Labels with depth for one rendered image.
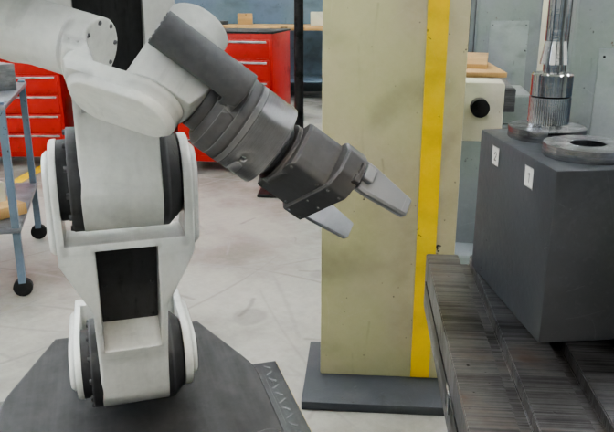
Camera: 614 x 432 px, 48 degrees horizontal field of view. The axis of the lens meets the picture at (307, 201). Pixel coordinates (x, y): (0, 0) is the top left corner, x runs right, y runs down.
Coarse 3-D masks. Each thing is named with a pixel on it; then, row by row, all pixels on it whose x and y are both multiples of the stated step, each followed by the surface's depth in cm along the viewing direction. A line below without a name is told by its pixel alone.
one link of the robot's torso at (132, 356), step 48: (48, 144) 90; (48, 192) 90; (192, 192) 94; (48, 240) 92; (96, 240) 95; (144, 240) 95; (192, 240) 97; (96, 288) 95; (144, 288) 104; (96, 336) 100; (144, 336) 106; (96, 384) 107; (144, 384) 109
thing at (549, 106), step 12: (540, 84) 80; (552, 84) 79; (564, 84) 79; (540, 96) 80; (552, 96) 79; (564, 96) 79; (528, 108) 82; (540, 108) 80; (552, 108) 80; (564, 108) 80; (528, 120) 82; (540, 120) 81; (552, 120) 80; (564, 120) 80
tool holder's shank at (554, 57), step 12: (552, 0) 78; (564, 0) 77; (552, 12) 78; (564, 12) 78; (552, 24) 78; (564, 24) 78; (552, 36) 79; (564, 36) 79; (552, 48) 79; (564, 48) 79; (540, 60) 81; (552, 60) 79; (564, 60) 79; (552, 72) 80
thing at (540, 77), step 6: (534, 72) 81; (540, 72) 81; (564, 72) 81; (570, 72) 81; (534, 78) 81; (540, 78) 80; (546, 78) 79; (552, 78) 79; (558, 78) 79; (564, 78) 79; (570, 78) 79
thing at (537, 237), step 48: (528, 144) 79; (576, 144) 75; (480, 192) 89; (528, 192) 74; (576, 192) 68; (480, 240) 90; (528, 240) 74; (576, 240) 70; (528, 288) 75; (576, 288) 71; (576, 336) 73
